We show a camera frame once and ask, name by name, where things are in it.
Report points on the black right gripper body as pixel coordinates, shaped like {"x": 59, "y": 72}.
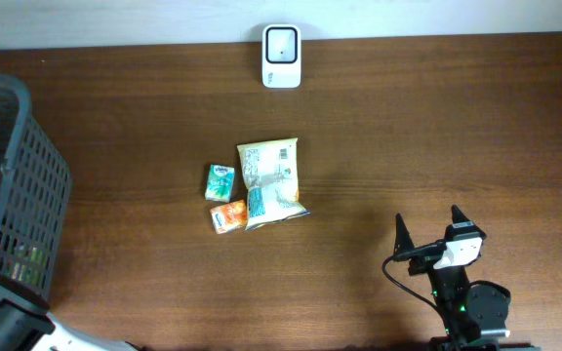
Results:
{"x": 427, "y": 253}

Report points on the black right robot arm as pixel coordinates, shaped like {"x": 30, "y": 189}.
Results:
{"x": 473, "y": 313}

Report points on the yellow snack bag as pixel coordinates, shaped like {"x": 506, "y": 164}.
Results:
{"x": 270, "y": 174}

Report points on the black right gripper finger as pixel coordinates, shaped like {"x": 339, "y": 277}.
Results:
{"x": 403, "y": 244}
{"x": 457, "y": 215}

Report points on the green Kleenex tissue pack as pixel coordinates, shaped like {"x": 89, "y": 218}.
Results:
{"x": 220, "y": 183}

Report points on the orange tissue pack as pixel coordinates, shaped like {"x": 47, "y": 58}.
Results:
{"x": 229, "y": 217}

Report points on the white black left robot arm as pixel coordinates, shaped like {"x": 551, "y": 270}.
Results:
{"x": 26, "y": 323}

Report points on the green snack bag in basket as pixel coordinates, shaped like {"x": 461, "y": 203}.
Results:
{"x": 27, "y": 265}

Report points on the grey plastic mesh basket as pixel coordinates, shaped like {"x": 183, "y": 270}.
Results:
{"x": 35, "y": 181}

